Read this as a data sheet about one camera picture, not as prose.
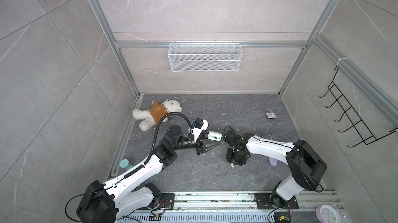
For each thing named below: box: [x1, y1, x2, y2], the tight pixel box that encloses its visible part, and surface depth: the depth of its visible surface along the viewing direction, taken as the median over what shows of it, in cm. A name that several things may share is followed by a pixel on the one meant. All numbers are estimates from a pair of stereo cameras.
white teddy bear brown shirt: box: [132, 99, 183, 132], surface depth 101 cm
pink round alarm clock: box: [315, 204, 341, 223], surface depth 70 cm
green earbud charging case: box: [207, 130, 223, 142], surface depth 64 cm
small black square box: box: [265, 110, 277, 119], surface depth 109 cm
